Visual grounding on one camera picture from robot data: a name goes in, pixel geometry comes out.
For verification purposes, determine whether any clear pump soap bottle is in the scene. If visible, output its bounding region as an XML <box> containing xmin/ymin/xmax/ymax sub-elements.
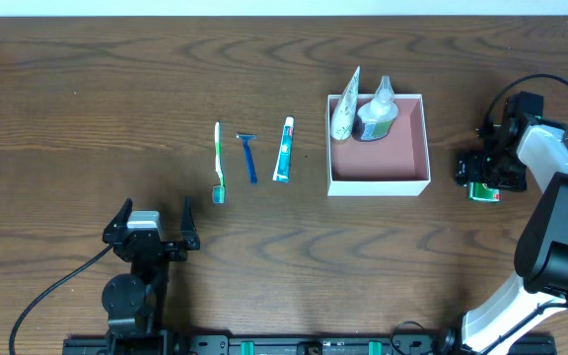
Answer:
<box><xmin>352</xmin><ymin>75</ymin><xmax>399</xmax><ymax>142</ymax></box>

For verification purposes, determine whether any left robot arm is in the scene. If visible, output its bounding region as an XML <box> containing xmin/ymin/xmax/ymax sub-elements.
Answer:
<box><xmin>102</xmin><ymin>198</ymin><xmax>200</xmax><ymax>355</ymax></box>

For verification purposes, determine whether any green white soap bar box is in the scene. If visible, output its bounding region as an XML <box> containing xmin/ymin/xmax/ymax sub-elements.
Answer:
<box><xmin>467</xmin><ymin>182</ymin><xmax>500</xmax><ymax>203</ymax></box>

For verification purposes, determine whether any white floral lotion tube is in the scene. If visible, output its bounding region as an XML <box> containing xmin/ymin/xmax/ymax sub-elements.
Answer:
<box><xmin>330</xmin><ymin>67</ymin><xmax>360</xmax><ymax>141</ymax></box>

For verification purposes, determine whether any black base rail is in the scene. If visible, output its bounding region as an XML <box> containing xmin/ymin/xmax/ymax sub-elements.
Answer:
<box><xmin>61</xmin><ymin>332</ymin><xmax>557</xmax><ymax>355</ymax></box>

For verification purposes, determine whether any left black cable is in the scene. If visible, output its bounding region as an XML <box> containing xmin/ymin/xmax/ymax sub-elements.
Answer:
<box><xmin>7</xmin><ymin>244</ymin><xmax>115</xmax><ymax>355</ymax></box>

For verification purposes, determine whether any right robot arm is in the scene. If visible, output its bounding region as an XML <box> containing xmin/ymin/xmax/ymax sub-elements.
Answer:
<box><xmin>436</xmin><ymin>92</ymin><xmax>568</xmax><ymax>354</ymax></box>

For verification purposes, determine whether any blue disposable razor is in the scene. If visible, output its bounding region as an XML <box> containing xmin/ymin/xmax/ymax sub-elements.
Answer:
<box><xmin>237</xmin><ymin>133</ymin><xmax>257</xmax><ymax>184</ymax></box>

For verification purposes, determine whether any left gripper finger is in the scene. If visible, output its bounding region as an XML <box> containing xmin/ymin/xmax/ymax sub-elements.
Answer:
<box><xmin>103</xmin><ymin>198</ymin><xmax>133</xmax><ymax>245</ymax></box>
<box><xmin>180</xmin><ymin>197</ymin><xmax>198</xmax><ymax>242</ymax></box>

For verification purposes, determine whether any teal white toothpaste tube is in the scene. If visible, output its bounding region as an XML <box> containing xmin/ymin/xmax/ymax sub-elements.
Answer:
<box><xmin>272</xmin><ymin>116</ymin><xmax>295</xmax><ymax>182</ymax></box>

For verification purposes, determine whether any green white toothbrush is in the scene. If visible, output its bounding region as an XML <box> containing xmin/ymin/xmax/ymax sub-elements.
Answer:
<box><xmin>212</xmin><ymin>121</ymin><xmax>226</xmax><ymax>204</ymax></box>

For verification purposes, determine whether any white cardboard box pink interior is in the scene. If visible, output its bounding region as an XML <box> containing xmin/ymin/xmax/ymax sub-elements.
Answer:
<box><xmin>325</xmin><ymin>94</ymin><xmax>432</xmax><ymax>197</ymax></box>

